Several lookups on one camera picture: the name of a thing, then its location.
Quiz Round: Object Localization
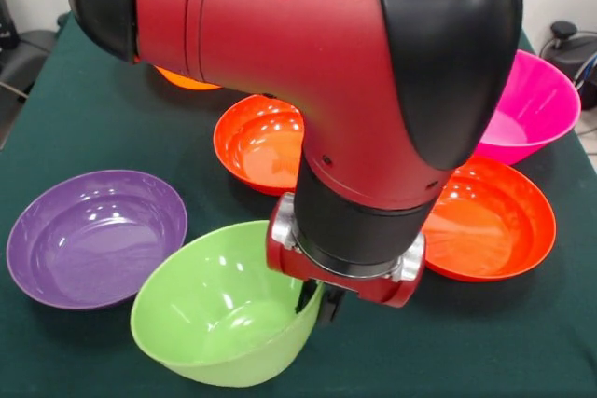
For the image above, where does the pink plastic bowl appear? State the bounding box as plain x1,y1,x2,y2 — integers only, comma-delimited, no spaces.
473,48,582,167

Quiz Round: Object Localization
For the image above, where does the green plastic bowl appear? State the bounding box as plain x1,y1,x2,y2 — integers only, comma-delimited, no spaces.
129,219,326,389

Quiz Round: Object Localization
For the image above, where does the purple plastic bowl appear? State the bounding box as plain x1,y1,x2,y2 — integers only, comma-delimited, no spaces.
6,169,189,311

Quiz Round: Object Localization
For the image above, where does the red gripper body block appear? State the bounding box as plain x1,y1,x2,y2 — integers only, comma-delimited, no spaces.
265,221,426,309

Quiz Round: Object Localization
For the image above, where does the dark green tablecloth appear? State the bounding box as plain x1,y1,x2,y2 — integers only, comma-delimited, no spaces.
0,5,597,398

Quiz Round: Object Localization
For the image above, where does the orange plastic bowl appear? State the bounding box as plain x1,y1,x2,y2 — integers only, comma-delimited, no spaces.
153,65,223,92

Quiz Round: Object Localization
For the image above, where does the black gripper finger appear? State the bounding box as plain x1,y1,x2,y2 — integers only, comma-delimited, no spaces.
320,288,346,325
294,279,316,315

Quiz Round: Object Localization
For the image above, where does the red plastic bowl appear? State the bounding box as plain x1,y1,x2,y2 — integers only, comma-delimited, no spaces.
421,155,558,283
212,93,307,198

